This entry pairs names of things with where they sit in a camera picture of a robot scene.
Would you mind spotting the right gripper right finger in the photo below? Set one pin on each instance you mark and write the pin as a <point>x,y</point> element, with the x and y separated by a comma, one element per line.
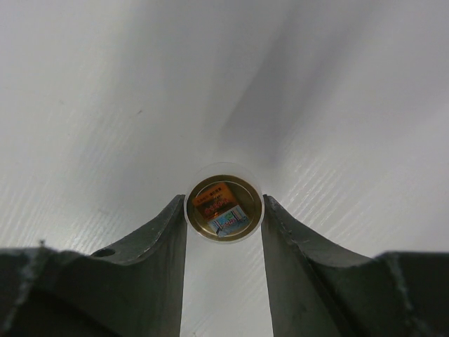
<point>318,288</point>

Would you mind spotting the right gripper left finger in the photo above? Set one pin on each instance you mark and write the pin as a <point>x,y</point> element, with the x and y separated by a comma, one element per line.
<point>133,287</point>

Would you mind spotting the clear pill bottle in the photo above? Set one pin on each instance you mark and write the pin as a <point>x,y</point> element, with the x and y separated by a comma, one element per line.
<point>224,168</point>

